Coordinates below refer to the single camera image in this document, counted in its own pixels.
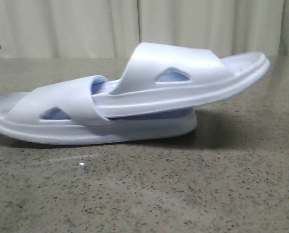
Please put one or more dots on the light blue slipper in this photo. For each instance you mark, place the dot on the light blue slipper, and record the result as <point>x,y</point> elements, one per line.
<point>65,114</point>
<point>161,77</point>

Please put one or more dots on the pale grey curtain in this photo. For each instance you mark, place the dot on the pale grey curtain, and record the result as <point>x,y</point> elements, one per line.
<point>113,28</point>

